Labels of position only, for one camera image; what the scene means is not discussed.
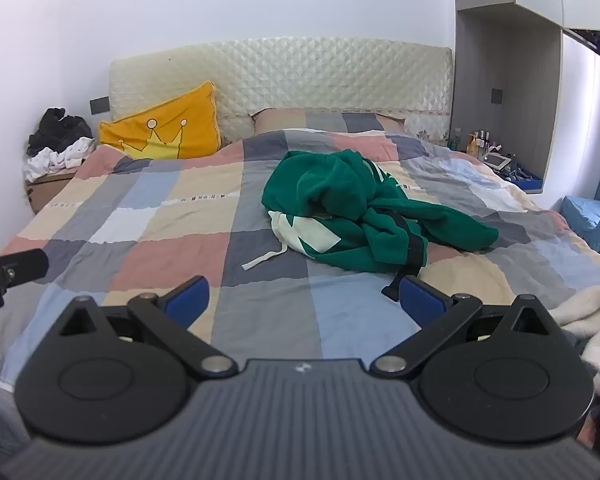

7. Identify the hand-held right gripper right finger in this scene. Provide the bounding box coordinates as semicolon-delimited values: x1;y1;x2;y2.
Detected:
370;275;561;376

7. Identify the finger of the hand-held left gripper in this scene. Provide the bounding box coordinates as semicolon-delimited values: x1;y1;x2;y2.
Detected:
0;248;49;312

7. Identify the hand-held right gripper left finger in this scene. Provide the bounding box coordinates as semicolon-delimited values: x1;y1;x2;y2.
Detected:
55;276;238;377

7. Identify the green hoodie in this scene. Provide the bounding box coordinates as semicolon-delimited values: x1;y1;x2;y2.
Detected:
241;149;500;302

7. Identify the white clothes pile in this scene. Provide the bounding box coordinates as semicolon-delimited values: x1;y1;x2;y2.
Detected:
22;137;97;181

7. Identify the black clothes pile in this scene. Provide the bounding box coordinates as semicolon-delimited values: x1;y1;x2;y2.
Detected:
27;107;93;157

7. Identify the patchwork quilt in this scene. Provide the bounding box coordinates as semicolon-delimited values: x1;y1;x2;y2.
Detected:
0;127;600;411

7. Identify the brown nightstand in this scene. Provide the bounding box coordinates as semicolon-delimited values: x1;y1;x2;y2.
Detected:
25;169;78;216

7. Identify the blue tray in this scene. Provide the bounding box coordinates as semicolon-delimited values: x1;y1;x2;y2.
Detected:
497;157;545;195

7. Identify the row of small bottles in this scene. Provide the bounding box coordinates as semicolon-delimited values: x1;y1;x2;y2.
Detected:
450;129;503;161

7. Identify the floral white pillow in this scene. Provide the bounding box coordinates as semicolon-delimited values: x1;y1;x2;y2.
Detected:
405;112;451;148

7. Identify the blue covered stool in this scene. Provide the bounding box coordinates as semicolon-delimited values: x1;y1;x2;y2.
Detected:
560;195;600;248

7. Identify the yellow crown pillow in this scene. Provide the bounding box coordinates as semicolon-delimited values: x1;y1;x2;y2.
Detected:
98;81;222;160

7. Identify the patchwork pillow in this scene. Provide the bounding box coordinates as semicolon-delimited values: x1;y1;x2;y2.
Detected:
251;107;406;136

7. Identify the cream quilted headboard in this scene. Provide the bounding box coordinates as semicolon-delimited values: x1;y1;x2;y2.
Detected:
109;37;453;148

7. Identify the grey wall cabinet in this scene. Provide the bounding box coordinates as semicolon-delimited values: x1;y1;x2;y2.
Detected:
452;0;600;196

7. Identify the clothes hanging rail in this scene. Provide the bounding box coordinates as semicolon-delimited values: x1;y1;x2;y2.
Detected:
565;27;600;66

